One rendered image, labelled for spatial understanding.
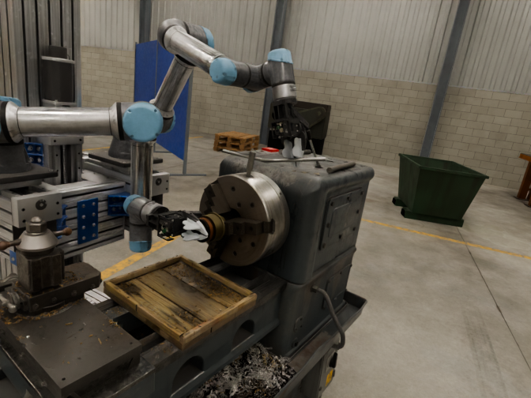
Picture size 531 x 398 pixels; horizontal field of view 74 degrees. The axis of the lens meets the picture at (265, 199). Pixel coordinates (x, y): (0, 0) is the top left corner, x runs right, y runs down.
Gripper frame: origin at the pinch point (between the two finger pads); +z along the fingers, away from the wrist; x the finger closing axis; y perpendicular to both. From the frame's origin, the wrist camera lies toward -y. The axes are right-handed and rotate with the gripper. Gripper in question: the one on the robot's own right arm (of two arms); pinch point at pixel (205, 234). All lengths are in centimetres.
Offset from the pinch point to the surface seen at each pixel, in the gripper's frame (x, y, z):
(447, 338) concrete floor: -112, -194, 58
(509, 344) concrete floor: -113, -223, 94
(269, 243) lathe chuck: -3.6, -16.9, 11.8
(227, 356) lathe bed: -37.6, -1.0, 12.0
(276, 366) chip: -52, -23, 18
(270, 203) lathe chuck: 8.9, -18.6, 9.0
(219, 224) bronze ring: 1.9, -5.1, 0.2
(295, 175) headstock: 15.9, -34.1, 7.2
